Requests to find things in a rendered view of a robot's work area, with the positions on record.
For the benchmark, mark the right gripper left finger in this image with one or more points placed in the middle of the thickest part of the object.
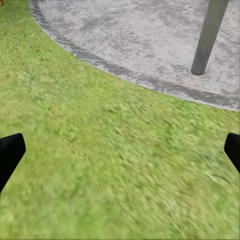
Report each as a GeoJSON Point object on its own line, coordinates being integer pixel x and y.
{"type": "Point", "coordinates": [12, 149]}

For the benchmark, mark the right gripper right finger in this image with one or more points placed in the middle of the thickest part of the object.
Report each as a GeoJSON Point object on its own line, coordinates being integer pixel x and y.
{"type": "Point", "coordinates": [232, 149]}

